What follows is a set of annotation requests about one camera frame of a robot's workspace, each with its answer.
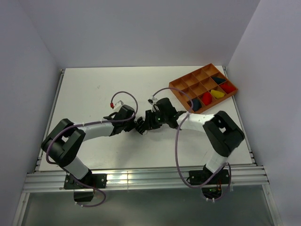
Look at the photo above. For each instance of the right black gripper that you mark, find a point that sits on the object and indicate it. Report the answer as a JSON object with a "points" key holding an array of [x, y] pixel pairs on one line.
{"points": [[149, 121]]}

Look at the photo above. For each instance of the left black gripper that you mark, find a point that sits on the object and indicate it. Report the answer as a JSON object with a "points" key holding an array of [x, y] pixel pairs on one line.
{"points": [[131, 126]]}

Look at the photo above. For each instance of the black white striped sock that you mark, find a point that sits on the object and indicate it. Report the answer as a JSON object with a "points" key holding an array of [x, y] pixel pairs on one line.
{"points": [[141, 126]]}

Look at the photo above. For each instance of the navy patterned sock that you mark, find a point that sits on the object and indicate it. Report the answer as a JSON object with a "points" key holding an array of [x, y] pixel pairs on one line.
{"points": [[196, 104]]}

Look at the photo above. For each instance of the red Christmas sock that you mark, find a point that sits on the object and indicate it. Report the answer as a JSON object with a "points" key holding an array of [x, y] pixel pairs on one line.
{"points": [[207, 98]]}

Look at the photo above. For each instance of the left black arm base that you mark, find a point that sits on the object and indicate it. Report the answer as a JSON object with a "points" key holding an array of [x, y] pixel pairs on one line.
{"points": [[87, 188]]}

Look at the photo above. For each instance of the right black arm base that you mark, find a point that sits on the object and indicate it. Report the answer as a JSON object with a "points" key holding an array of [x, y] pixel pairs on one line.
{"points": [[197, 177]]}

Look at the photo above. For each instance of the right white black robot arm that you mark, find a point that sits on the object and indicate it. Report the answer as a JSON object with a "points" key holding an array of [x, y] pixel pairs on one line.
{"points": [[223, 133]]}

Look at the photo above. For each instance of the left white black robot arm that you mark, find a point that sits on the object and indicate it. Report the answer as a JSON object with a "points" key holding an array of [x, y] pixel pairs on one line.
{"points": [[64, 141]]}

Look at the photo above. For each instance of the yellow rolled sock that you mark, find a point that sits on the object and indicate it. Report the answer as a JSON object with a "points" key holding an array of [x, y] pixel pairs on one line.
{"points": [[217, 94]]}

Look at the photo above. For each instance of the dark green rolled sock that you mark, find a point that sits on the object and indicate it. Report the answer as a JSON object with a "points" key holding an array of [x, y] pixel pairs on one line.
{"points": [[219, 80]]}

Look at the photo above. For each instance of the red rolled sock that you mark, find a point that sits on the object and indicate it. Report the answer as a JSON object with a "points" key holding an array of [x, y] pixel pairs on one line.
{"points": [[227, 88]]}

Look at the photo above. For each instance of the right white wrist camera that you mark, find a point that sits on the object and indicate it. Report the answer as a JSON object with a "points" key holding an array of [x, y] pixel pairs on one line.
{"points": [[152, 100]]}

